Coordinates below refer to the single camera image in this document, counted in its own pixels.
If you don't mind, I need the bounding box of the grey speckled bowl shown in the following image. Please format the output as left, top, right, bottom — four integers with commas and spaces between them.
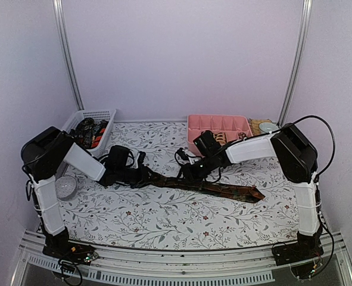
55, 176, 77, 201

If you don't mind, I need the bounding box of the pile of dark ties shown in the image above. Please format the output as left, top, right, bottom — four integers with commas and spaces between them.
69, 117, 109, 149

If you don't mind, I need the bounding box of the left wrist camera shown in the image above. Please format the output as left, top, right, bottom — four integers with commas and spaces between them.
134, 151, 146, 169

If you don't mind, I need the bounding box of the floral patterned table mat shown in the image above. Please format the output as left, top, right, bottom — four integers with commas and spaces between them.
44, 121, 325, 250

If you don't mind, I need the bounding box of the brown green patterned tie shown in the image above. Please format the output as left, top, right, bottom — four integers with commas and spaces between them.
141, 166, 266, 203

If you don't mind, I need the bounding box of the right aluminium frame post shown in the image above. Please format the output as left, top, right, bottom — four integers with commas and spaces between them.
278, 0, 313, 126

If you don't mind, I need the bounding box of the front aluminium rail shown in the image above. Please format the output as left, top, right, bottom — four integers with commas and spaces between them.
11, 231, 352, 285

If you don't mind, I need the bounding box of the white plastic mesh basket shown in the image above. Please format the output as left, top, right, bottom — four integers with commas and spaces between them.
61, 109, 116, 157

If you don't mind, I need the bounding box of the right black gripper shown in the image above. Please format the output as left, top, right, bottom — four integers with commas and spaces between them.
176, 153, 216, 183

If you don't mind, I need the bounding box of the dark red rolled tie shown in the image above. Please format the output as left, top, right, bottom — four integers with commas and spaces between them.
238, 132, 248, 140

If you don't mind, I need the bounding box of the yellow patterned rolled tie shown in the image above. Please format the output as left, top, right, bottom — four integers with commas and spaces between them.
214, 132, 227, 145

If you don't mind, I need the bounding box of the left aluminium frame post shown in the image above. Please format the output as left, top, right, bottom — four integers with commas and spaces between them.
52, 0, 84, 110

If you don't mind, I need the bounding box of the light blue ceramic bowl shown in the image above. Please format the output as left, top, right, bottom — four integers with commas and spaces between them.
258, 122, 279, 134

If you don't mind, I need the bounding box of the pink divided organizer box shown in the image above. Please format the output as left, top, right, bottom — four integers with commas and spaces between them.
187, 114, 253, 156

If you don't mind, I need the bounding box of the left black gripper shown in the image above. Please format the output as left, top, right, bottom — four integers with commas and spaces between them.
116, 164, 160, 188

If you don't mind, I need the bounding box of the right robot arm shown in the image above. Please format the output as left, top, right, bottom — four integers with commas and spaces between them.
179, 122, 327, 266

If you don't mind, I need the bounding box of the aluminium frame post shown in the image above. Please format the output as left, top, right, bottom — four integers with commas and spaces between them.
278, 0, 313, 126
52, 0, 84, 110

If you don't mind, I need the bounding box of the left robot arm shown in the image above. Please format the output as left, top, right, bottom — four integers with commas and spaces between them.
21, 126, 150, 264

